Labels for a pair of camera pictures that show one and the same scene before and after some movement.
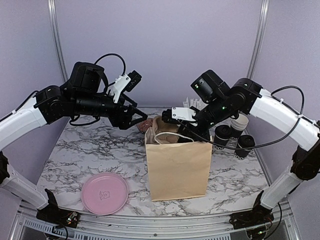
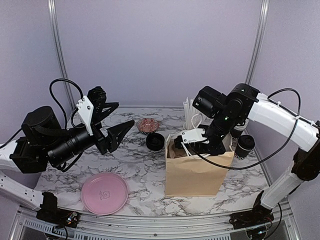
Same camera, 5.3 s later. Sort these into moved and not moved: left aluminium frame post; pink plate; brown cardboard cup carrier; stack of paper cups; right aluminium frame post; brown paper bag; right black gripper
Moved: right black gripper; brown cardboard cup carrier; brown paper bag
Not moved: left aluminium frame post; right aluminium frame post; pink plate; stack of paper cups
